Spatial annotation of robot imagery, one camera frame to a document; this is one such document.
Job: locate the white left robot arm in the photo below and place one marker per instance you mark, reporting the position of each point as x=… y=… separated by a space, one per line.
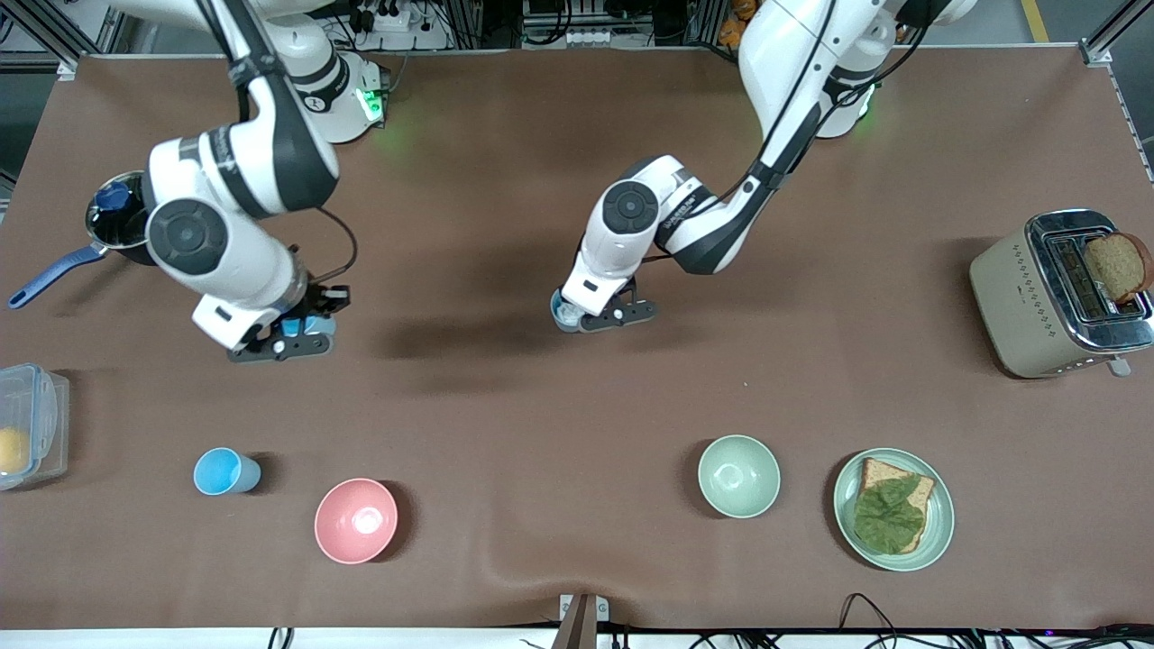
x=685 y=212

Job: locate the white socket strip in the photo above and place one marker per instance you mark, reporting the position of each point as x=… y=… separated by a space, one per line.
x=590 y=39

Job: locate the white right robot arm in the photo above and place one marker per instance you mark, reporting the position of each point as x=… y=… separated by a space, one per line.
x=234 y=171

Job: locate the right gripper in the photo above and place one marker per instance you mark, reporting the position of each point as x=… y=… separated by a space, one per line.
x=322 y=298

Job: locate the bag of orange bread rolls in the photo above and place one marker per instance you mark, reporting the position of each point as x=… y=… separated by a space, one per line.
x=732 y=20

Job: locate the plain blue cup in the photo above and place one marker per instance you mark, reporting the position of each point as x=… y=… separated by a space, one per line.
x=221 y=471
x=294 y=323

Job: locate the yellow food piece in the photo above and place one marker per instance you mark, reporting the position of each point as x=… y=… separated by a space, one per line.
x=11 y=449

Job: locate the pink bowl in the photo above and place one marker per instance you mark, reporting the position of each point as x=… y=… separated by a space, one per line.
x=355 y=521

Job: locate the bare brown bread slice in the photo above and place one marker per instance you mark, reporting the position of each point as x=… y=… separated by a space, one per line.
x=1118 y=266

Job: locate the pale green plate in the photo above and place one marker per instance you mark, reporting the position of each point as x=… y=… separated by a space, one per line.
x=938 y=518

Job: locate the white power strip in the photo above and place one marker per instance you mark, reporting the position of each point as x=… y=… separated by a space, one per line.
x=386 y=16

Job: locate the pale green bowl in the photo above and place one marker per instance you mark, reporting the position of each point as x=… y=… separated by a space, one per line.
x=738 y=476

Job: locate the blue cup with white filling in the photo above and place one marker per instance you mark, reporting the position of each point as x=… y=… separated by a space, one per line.
x=563 y=315

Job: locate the green lettuce leaf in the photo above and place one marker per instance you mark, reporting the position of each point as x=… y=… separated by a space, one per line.
x=888 y=518

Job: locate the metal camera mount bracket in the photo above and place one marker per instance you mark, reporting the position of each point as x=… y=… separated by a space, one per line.
x=581 y=617

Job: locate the clear plastic lidded container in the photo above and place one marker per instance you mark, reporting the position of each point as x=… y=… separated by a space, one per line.
x=36 y=424

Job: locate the beige and chrome toaster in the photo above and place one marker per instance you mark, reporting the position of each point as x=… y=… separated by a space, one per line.
x=1019 y=306

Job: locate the brown bread slice with leaf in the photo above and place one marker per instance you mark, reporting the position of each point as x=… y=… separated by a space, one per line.
x=879 y=473

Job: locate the blue object inside pot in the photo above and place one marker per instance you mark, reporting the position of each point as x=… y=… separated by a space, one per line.
x=114 y=196

